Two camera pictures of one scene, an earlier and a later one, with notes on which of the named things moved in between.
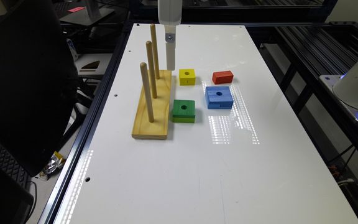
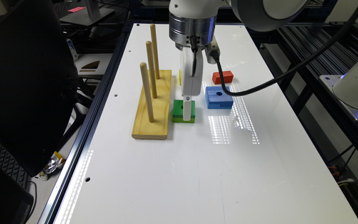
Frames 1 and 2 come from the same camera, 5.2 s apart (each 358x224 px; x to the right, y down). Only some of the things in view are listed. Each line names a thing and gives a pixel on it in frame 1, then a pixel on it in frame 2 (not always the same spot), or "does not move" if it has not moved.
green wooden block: (184, 111) does not move
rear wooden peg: (155, 51) does not move
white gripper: (170, 15) -> (192, 77)
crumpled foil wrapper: (56, 162) does not move
